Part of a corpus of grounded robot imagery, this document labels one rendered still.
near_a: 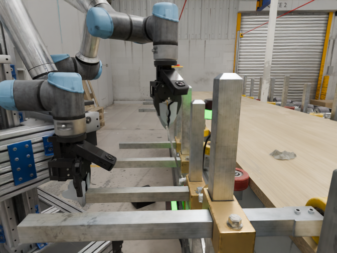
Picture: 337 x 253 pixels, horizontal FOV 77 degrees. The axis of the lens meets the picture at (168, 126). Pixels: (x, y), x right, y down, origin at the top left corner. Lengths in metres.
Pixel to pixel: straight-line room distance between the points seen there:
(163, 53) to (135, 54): 8.05
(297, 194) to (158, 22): 0.56
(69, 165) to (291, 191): 0.55
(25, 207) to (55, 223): 0.95
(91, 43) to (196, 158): 0.77
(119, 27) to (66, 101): 0.26
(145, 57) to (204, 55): 2.29
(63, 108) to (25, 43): 0.25
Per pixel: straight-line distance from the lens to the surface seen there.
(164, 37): 0.64
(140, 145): 1.08
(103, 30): 0.65
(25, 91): 0.59
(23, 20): 0.76
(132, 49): 8.73
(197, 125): 0.58
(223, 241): 0.33
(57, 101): 0.56
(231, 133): 0.34
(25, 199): 1.31
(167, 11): 0.66
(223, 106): 0.33
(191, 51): 8.56
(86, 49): 1.15
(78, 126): 0.57
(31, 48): 0.73
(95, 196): 0.64
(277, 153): 0.82
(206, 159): 0.86
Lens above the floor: 1.18
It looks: 14 degrees down
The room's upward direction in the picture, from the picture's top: straight up
